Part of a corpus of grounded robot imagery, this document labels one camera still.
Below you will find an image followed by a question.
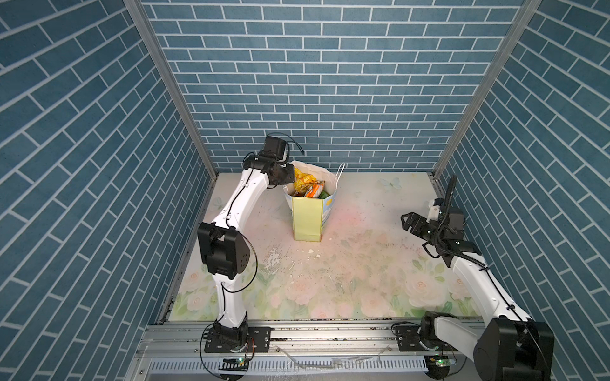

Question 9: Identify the yellow snack packet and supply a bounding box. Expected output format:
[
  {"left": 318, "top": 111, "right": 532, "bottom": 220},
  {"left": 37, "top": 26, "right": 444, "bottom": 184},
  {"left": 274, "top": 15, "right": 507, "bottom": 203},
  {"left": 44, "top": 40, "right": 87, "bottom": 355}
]
[{"left": 294, "top": 168, "right": 318, "bottom": 195}]

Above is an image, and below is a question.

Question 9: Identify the orange snack packet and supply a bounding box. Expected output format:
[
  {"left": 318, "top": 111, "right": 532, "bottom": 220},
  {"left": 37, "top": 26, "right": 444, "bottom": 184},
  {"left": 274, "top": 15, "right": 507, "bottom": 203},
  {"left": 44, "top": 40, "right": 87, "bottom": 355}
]
[{"left": 304, "top": 181, "right": 325, "bottom": 198}]

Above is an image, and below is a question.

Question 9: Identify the colourful paper gift bag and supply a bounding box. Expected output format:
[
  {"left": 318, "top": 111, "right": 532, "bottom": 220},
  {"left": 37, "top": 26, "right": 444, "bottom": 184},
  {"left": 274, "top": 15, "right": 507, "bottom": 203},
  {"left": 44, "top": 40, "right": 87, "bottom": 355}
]
[{"left": 283, "top": 160, "right": 346, "bottom": 242}]

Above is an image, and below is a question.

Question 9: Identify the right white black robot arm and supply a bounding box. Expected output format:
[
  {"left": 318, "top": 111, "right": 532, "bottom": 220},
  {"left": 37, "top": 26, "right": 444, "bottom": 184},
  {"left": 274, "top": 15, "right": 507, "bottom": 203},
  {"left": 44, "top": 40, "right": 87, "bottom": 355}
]
[{"left": 401, "top": 211, "right": 554, "bottom": 380}]

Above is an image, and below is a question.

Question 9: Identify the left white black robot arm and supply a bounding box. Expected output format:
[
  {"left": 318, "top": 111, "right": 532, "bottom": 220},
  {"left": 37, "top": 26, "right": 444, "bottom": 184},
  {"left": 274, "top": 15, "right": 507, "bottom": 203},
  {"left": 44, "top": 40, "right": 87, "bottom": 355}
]
[{"left": 197, "top": 146, "right": 294, "bottom": 329}]

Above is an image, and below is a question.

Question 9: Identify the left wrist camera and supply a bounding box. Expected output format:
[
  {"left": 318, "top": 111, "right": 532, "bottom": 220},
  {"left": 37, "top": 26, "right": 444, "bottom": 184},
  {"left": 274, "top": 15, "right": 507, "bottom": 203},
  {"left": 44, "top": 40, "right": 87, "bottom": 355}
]
[{"left": 260, "top": 135, "right": 290, "bottom": 164}]

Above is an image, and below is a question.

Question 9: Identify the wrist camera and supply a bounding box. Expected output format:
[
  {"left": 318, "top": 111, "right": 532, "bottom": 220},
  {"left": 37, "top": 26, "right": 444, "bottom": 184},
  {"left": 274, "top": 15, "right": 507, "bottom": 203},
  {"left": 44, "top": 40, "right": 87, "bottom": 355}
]
[
  {"left": 427, "top": 198, "right": 445, "bottom": 222},
  {"left": 260, "top": 135, "right": 290, "bottom": 164}
]

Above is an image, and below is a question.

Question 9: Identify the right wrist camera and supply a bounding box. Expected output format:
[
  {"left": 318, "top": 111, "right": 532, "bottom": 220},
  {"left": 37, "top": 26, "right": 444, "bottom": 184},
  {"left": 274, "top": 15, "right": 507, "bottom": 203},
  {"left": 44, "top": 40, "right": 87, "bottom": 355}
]
[{"left": 427, "top": 198, "right": 445, "bottom": 222}]

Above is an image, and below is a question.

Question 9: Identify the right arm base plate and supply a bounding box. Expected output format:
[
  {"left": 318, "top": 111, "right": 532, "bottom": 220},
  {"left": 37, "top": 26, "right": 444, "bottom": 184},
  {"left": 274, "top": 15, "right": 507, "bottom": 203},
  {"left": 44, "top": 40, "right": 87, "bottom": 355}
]
[{"left": 391, "top": 324, "right": 454, "bottom": 352}]

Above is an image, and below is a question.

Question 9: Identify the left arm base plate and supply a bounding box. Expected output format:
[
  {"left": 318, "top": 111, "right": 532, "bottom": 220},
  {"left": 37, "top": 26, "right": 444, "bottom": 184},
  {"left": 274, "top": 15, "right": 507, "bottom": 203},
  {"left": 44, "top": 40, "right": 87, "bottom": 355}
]
[{"left": 202, "top": 323, "right": 272, "bottom": 354}]

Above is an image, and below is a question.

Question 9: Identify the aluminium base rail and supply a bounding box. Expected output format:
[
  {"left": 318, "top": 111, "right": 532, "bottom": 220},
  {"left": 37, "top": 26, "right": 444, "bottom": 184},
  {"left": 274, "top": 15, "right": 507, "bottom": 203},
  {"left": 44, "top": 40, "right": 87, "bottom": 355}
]
[{"left": 126, "top": 318, "right": 485, "bottom": 380}]

